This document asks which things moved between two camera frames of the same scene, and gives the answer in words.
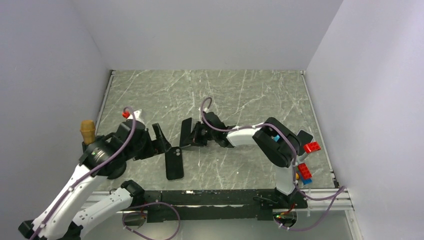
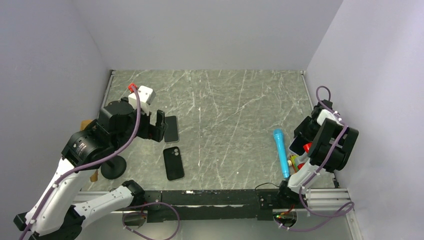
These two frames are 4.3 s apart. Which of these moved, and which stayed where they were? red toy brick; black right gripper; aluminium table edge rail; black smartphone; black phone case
Moved: black right gripper; black smartphone
Stayed: aluminium table edge rail; black phone case; red toy brick
